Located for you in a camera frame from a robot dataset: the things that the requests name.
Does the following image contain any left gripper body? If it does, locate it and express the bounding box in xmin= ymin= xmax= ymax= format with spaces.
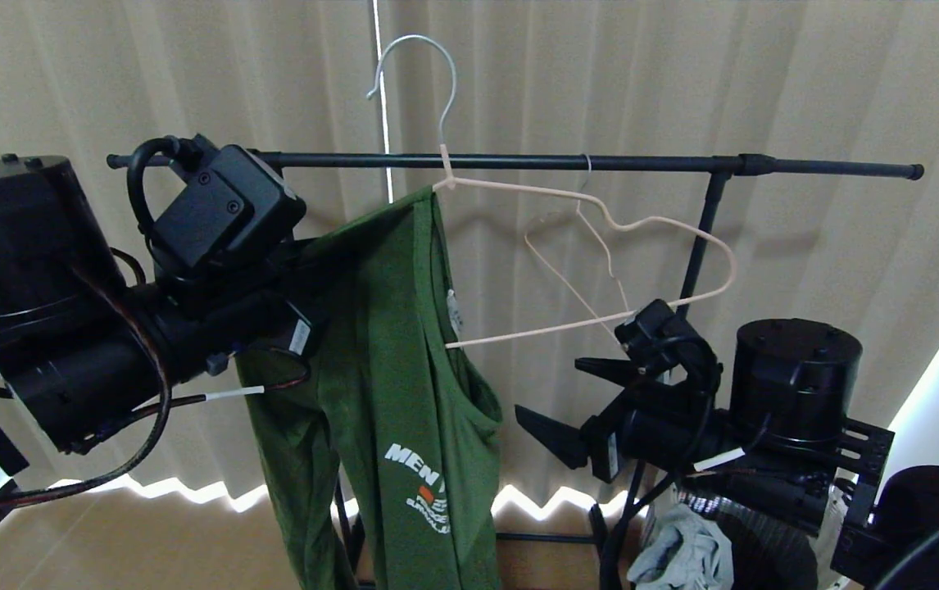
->
xmin=7 ymin=283 xmax=315 ymax=456

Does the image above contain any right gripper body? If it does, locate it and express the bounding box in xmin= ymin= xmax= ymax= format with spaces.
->
xmin=580 ymin=383 xmax=734 ymax=484

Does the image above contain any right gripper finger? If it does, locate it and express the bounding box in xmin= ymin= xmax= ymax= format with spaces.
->
xmin=515 ymin=403 xmax=599 ymax=471
xmin=574 ymin=356 xmax=651 ymax=389

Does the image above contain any pale grey garment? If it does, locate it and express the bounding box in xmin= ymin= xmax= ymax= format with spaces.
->
xmin=627 ymin=504 xmax=735 ymax=590

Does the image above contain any green printed shirt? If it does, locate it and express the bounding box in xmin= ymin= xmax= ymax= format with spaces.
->
xmin=234 ymin=187 xmax=506 ymax=590

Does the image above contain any pink clothes hanger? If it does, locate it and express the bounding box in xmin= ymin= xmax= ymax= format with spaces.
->
xmin=365 ymin=34 xmax=738 ymax=350
xmin=524 ymin=154 xmax=636 ymax=330

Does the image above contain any white laundry basket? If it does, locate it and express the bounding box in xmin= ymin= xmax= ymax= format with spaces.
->
xmin=642 ymin=479 xmax=855 ymax=590

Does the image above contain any black clothes rack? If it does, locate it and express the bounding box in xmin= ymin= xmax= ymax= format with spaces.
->
xmin=107 ymin=150 xmax=925 ymax=590

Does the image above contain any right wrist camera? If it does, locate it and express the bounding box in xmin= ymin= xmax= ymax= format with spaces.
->
xmin=615 ymin=299 xmax=723 ymax=386

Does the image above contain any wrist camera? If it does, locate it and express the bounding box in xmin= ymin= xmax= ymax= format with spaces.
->
xmin=146 ymin=143 xmax=306 ymax=284
xmin=615 ymin=299 xmax=723 ymax=386

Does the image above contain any black cable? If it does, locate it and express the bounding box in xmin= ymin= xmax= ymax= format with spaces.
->
xmin=599 ymin=332 xmax=724 ymax=590
xmin=127 ymin=135 xmax=192 ymax=238

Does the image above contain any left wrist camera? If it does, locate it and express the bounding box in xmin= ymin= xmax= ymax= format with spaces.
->
xmin=146 ymin=143 xmax=306 ymax=284

